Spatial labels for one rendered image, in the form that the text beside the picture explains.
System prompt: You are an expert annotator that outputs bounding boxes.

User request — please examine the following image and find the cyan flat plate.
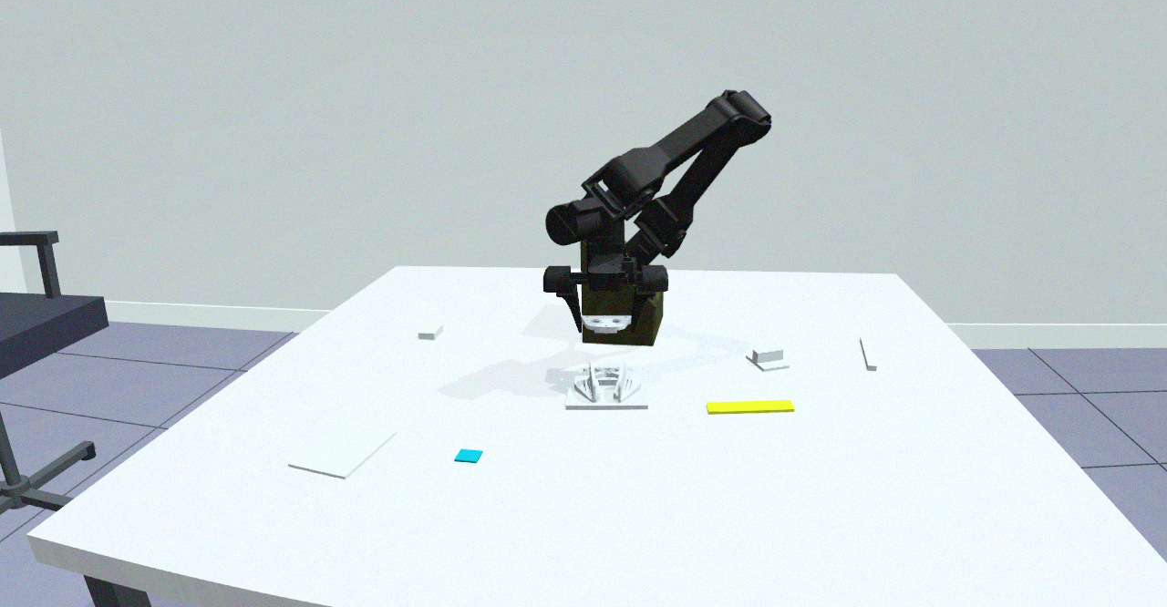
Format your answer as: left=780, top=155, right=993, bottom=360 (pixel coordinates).
left=454, top=448, right=483, bottom=463

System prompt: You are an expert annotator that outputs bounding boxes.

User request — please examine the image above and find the yellow rectangular plate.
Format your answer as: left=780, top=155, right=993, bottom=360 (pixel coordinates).
left=707, top=400, right=795, bottom=416

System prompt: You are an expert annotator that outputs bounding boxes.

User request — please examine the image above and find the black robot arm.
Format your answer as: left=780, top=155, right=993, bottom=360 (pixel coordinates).
left=545, top=89, right=773, bottom=293

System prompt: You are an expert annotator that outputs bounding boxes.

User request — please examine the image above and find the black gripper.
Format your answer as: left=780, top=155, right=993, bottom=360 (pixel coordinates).
left=541, top=233, right=668, bottom=334

